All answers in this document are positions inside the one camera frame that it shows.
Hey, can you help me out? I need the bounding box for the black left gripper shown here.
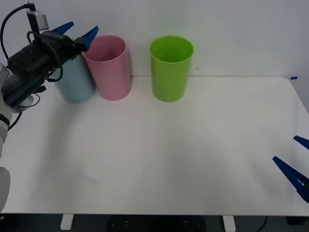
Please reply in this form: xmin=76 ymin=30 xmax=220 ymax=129
xmin=7 ymin=21 xmax=99 ymax=78

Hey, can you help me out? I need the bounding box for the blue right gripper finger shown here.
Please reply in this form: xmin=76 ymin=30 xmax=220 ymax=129
xmin=272 ymin=156 xmax=309 ymax=203
xmin=293 ymin=135 xmax=309 ymax=150

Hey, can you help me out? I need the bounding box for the pale blue plastic bin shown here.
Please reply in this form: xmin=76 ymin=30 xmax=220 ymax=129
xmin=49 ymin=54 xmax=96 ymax=104

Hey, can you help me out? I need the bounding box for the pink plastic bin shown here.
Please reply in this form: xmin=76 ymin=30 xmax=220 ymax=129
xmin=82 ymin=35 xmax=132 ymax=101

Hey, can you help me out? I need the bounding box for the white table leg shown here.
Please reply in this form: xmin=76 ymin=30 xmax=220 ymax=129
xmin=222 ymin=215 xmax=236 ymax=232
xmin=60 ymin=214 xmax=74 ymax=231

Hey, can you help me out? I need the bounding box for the green plastic bin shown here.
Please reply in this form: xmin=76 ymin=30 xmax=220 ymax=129
xmin=149 ymin=35 xmax=194 ymax=102

